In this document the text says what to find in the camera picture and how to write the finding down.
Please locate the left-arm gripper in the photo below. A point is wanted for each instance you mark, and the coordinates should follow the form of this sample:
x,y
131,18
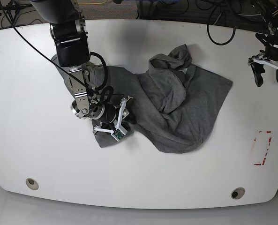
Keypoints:
x,y
257,63

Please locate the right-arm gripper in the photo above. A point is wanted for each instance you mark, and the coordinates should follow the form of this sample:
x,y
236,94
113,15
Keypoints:
x,y
110,119

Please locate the grey T-shirt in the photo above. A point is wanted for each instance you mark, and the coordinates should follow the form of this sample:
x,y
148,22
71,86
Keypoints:
x,y
175,103

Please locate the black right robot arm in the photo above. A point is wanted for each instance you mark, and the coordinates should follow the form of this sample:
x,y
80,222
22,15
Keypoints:
x,y
67,28

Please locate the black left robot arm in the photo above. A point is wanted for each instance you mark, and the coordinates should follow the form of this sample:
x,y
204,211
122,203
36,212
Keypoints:
x,y
269,38

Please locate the red tape rectangle marking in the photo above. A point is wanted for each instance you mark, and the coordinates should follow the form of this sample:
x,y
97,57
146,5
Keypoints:
x,y
260,147

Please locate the black tripod stand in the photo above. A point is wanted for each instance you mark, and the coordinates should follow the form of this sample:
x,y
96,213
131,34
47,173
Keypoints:
x,y
13,10

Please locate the left table cable grommet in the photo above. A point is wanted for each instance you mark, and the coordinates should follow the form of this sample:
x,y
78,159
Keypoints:
x,y
32,184

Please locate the table cable grommet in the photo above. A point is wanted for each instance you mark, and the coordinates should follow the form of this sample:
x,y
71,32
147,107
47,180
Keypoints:
x,y
238,193
32,184

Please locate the right table cable grommet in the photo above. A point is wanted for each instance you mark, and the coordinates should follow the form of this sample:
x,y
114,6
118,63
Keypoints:
x,y
238,193

